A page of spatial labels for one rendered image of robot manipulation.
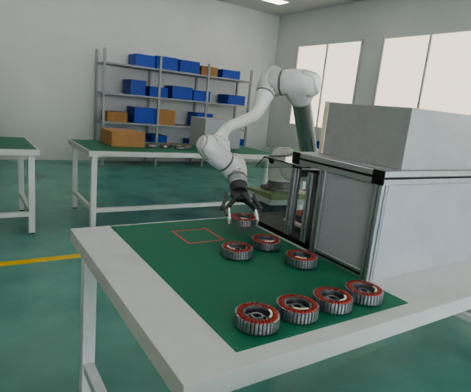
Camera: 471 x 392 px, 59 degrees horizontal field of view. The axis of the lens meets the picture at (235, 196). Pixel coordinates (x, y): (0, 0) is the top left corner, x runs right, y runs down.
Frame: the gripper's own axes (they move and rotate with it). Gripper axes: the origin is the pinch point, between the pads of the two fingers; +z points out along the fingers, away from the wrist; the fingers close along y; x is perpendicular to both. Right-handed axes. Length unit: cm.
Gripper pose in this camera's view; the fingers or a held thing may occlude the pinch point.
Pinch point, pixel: (242, 218)
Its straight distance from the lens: 174.8
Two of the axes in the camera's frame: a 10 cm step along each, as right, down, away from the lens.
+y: -9.8, -0.5, -1.8
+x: 1.6, -7.3, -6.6
